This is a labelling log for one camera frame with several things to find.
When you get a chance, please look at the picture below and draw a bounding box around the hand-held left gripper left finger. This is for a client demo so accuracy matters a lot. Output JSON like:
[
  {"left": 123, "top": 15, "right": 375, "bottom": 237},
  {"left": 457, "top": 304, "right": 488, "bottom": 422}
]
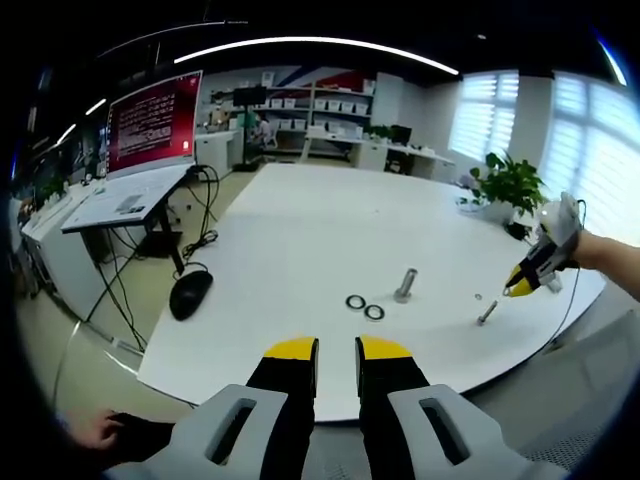
[{"left": 102, "top": 335, "right": 321, "bottom": 480}]

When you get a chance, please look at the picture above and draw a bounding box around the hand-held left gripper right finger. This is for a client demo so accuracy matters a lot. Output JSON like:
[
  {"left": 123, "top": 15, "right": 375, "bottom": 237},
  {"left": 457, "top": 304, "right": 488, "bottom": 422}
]
[{"left": 354, "top": 334, "right": 571, "bottom": 480}]

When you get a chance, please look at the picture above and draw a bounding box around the small steel threaded stud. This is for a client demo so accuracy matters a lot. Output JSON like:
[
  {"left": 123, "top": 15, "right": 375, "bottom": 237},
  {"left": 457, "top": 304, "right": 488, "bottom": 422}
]
[{"left": 475, "top": 294, "right": 512, "bottom": 328}]

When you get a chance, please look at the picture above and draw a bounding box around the large steel threaded stud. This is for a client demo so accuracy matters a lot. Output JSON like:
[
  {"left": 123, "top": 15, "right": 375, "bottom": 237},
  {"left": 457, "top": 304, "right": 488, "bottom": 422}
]
[{"left": 392, "top": 267, "right": 419, "bottom": 305}]

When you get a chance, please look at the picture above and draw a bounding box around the person's left hand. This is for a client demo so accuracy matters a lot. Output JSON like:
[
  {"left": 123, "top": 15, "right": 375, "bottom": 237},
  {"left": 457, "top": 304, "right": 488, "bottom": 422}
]
[{"left": 69, "top": 407, "right": 126, "bottom": 451}]

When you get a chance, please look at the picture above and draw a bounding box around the green potted plant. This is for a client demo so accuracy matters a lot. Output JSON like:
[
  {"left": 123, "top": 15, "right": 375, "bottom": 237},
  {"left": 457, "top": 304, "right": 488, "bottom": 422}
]
[{"left": 468, "top": 151, "right": 550, "bottom": 226}]

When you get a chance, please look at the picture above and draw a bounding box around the wide window with white blinds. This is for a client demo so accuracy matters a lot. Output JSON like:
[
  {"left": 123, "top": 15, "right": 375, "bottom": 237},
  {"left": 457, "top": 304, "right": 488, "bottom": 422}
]
[{"left": 542, "top": 74, "right": 640, "bottom": 244}]

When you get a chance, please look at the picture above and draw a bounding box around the narrow window with white blinds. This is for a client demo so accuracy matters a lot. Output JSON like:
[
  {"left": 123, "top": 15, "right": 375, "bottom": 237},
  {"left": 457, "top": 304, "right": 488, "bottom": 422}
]
[{"left": 448, "top": 72, "right": 521, "bottom": 164}]

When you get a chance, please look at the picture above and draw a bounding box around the black computer mouse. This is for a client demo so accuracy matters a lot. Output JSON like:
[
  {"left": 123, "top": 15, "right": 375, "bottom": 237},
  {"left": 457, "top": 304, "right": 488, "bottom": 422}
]
[{"left": 168, "top": 269, "right": 215, "bottom": 322}]

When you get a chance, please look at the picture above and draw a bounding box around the grey mesh office chair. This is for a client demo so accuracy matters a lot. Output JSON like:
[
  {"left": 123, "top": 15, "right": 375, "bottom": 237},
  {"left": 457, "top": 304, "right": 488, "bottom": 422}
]
[{"left": 462, "top": 299, "right": 640, "bottom": 476}]

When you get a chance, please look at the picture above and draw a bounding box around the long white counter desk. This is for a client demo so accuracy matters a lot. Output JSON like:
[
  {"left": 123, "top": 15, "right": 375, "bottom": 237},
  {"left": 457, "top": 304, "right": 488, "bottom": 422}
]
[{"left": 302, "top": 127, "right": 456, "bottom": 176}]

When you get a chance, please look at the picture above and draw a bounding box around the white slanted desk with keyboard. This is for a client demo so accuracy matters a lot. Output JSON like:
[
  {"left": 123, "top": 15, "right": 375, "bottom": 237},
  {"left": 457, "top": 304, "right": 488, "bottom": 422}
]
[{"left": 62, "top": 167, "right": 201, "bottom": 321}]

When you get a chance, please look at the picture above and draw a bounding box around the white storage shelf with bins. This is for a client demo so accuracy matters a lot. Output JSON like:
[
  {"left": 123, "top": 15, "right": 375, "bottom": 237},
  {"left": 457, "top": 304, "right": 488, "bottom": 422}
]
[{"left": 259, "top": 69, "right": 377, "bottom": 146}]

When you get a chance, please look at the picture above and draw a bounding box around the white cabinet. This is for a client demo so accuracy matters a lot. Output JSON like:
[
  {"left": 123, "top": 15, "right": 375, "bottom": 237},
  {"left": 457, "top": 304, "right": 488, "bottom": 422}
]
[{"left": 194, "top": 130, "right": 239, "bottom": 179}]

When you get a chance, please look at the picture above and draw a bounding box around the white side counter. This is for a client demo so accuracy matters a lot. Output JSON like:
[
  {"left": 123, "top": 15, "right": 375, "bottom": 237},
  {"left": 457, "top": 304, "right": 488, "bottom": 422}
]
[{"left": 19, "top": 187, "right": 109, "bottom": 321}]

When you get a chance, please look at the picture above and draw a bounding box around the white laptop with red screen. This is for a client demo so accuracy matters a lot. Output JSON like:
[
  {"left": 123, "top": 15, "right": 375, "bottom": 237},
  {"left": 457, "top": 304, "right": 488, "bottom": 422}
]
[{"left": 60, "top": 69, "right": 205, "bottom": 235}]

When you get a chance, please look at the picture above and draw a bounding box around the black monitor on floor stand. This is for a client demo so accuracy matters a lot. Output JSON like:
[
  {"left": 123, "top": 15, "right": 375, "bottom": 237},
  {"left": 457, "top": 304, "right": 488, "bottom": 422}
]
[{"left": 232, "top": 85, "right": 269, "bottom": 171}]

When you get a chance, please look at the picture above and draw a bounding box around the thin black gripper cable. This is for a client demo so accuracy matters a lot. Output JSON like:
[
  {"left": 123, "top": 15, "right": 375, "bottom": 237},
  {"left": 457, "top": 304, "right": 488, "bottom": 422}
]
[{"left": 542, "top": 198, "right": 589, "bottom": 351}]

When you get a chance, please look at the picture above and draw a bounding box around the black floor cable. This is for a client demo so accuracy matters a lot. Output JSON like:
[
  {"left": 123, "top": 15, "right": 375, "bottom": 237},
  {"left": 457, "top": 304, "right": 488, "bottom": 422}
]
[{"left": 174, "top": 163, "right": 222, "bottom": 266}]

